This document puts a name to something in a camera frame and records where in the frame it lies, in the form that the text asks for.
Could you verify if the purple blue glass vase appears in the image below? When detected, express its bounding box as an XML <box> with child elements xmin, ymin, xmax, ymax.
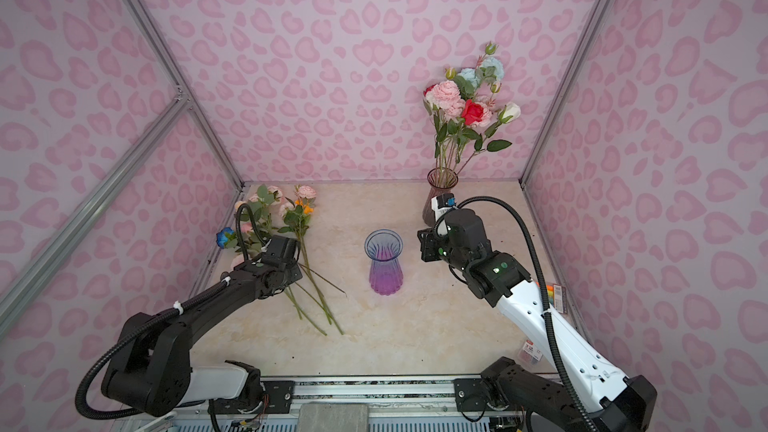
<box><xmin>364</xmin><ymin>229</ymin><xmax>404</xmax><ymax>296</ymax></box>

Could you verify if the smoky pink glass vase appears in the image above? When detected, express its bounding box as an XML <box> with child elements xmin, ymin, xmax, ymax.
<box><xmin>422</xmin><ymin>167</ymin><xmax>459</xmax><ymax>226</ymax></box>

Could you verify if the pink carnation sprig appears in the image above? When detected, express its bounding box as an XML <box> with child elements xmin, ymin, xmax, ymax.
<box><xmin>424</xmin><ymin>78</ymin><xmax>465</xmax><ymax>169</ymax></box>

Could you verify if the pink flower sprig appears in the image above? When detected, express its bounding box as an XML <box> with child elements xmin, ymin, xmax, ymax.
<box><xmin>475</xmin><ymin>81</ymin><xmax>502</xmax><ymax>129</ymax></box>

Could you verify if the red rose long stem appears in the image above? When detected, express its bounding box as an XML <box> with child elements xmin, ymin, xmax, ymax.
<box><xmin>423</xmin><ymin>83</ymin><xmax>438</xmax><ymax>97</ymax></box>

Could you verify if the white rose long stem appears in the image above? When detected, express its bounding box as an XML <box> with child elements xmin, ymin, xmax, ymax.
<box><xmin>456</xmin><ymin>100</ymin><xmax>521</xmax><ymax>175</ymax></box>

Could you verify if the small red rose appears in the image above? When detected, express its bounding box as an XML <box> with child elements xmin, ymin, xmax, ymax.
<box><xmin>433</xmin><ymin>100</ymin><xmax>491</xmax><ymax>185</ymax></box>

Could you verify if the light blue flower sprig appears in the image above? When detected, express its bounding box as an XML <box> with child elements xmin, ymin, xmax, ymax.
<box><xmin>452</xmin><ymin>42</ymin><xmax>505</xmax><ymax>99</ymax></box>

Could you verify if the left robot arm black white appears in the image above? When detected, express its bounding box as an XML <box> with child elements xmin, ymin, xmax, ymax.
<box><xmin>76</xmin><ymin>236</ymin><xmax>302</xmax><ymax>420</ymax></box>

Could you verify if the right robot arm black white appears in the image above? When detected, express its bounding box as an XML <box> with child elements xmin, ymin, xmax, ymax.
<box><xmin>418</xmin><ymin>207</ymin><xmax>657</xmax><ymax>431</ymax></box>

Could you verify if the orange flower stem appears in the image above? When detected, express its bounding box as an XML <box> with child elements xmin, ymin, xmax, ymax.
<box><xmin>282</xmin><ymin>198</ymin><xmax>344</xmax><ymax>335</ymax></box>

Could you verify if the small clock card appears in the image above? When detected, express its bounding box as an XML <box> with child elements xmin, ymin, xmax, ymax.
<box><xmin>518</xmin><ymin>339</ymin><xmax>543</xmax><ymax>365</ymax></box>

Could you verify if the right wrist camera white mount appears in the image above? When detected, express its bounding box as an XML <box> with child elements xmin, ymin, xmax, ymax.
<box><xmin>427</xmin><ymin>192</ymin><xmax>456</xmax><ymax>226</ymax></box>

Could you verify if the colourful packet at wall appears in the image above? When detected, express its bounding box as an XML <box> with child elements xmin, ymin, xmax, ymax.
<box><xmin>546</xmin><ymin>284</ymin><xmax>567</xmax><ymax>314</ymax></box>

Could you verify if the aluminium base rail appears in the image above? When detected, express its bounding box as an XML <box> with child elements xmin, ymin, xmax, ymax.
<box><xmin>110</xmin><ymin>371</ymin><xmax>640</xmax><ymax>432</ymax></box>

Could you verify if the grey block on rail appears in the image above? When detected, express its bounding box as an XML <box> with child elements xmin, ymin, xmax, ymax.
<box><xmin>296</xmin><ymin>403</ymin><xmax>369</xmax><ymax>432</ymax></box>

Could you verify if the blue flower at wall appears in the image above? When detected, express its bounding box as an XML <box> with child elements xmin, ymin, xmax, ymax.
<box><xmin>216</xmin><ymin>227</ymin><xmax>238</xmax><ymax>249</ymax></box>

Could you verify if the left black corrugated cable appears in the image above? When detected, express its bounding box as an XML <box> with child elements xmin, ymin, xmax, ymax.
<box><xmin>74</xmin><ymin>202</ymin><xmax>271</xmax><ymax>421</ymax></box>

